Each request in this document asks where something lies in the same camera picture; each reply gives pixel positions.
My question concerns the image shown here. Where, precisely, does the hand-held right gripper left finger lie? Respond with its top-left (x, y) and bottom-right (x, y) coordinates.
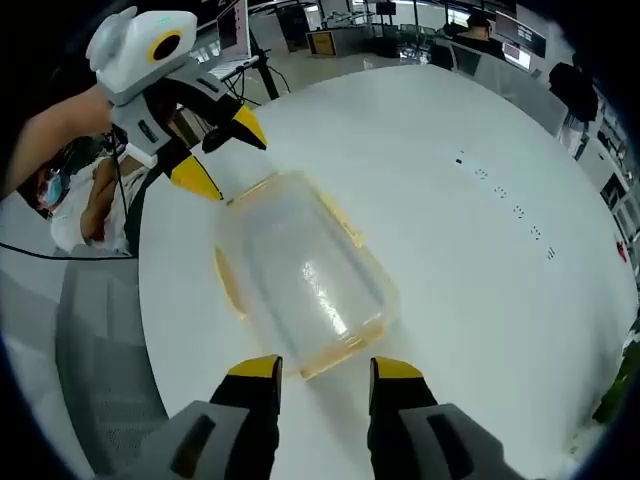
top-left (117, 353), bottom-right (284, 480)

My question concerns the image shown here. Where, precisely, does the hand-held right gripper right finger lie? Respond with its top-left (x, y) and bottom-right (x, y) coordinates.
top-left (367, 355), bottom-right (506, 480)

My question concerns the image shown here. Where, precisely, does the clear plastic box yellow buckle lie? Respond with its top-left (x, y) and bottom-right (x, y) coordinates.
top-left (211, 169), bottom-right (402, 384)

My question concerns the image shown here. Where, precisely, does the white standing desk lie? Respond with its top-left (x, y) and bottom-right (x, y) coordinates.
top-left (207, 45), bottom-right (292, 109)

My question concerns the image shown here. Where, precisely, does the white-framed display screen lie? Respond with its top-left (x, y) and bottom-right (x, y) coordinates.
top-left (216, 0), bottom-right (252, 57)

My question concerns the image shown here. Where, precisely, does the yellow and black cabinet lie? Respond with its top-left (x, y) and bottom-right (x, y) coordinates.
top-left (305, 30), bottom-right (336, 57)

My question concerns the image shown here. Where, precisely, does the grey mesh office chair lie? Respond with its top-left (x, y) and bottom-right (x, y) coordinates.
top-left (53, 243), bottom-right (174, 480)

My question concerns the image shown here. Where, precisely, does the green potted plant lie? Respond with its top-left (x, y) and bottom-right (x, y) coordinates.
top-left (591, 317), bottom-right (640, 427)

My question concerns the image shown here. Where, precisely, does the dark wall monitor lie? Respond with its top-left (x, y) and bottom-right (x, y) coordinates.
top-left (493, 8), bottom-right (547, 55)

